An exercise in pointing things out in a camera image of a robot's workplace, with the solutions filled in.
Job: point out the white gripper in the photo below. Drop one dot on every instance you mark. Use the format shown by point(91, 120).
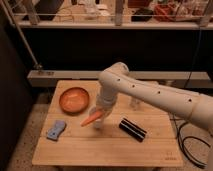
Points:
point(104, 106)

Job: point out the orange pepper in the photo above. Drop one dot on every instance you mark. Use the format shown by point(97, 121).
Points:
point(94, 116)

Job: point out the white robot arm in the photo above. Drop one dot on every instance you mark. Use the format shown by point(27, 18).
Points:
point(194, 107)

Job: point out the orange ceramic plate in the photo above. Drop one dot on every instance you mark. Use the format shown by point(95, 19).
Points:
point(74, 100)

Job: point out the clear glass cup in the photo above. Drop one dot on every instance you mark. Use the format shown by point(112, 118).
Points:
point(135, 103)

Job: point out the black rectangular box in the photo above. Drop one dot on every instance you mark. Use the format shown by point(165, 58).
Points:
point(132, 129)

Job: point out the wooden table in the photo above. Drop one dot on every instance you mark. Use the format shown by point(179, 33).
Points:
point(110, 146)

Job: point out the blue sponge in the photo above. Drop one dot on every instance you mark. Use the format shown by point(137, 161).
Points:
point(54, 132)

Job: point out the diagonal metal pole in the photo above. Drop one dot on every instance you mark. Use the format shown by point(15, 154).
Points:
point(37, 65)

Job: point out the metal shelf rail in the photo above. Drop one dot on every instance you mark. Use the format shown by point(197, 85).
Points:
point(133, 25)

